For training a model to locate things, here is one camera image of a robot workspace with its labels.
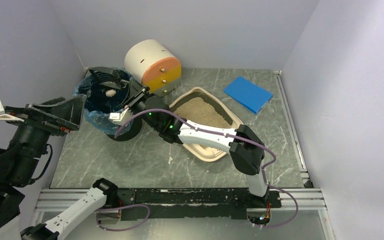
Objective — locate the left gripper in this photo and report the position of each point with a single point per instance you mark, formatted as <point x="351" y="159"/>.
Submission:
<point x="42" y="117"/>

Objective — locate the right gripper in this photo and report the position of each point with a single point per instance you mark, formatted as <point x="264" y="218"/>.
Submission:
<point x="133" y="93"/>

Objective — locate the litter clump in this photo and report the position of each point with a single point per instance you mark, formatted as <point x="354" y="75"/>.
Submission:
<point x="111" y="93"/>

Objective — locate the black litter scoop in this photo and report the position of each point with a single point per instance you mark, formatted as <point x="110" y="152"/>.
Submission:
<point x="109" y="77"/>

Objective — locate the black bin with blue bag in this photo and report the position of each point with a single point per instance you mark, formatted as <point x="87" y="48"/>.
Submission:
<point x="98" y="107"/>

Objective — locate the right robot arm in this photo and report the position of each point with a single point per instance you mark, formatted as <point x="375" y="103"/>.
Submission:
<point x="245" y="148"/>

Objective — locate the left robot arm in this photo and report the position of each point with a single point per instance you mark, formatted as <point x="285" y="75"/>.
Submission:
<point x="18" y="163"/>

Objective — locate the sand litter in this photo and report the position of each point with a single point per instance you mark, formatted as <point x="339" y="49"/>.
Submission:
<point x="201" y="112"/>

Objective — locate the beige litter box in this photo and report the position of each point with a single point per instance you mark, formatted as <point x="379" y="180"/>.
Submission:
<point x="207" y="143"/>

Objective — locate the cylindrical mini drawer cabinet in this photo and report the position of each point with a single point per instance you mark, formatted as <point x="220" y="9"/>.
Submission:
<point x="152" y="65"/>

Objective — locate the blue flat pad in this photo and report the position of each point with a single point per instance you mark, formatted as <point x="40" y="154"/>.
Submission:
<point x="248" y="94"/>

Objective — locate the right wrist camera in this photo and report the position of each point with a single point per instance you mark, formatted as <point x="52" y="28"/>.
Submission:
<point x="121" y="118"/>

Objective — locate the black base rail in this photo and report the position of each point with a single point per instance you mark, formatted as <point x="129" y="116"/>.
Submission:
<point x="190" y="202"/>

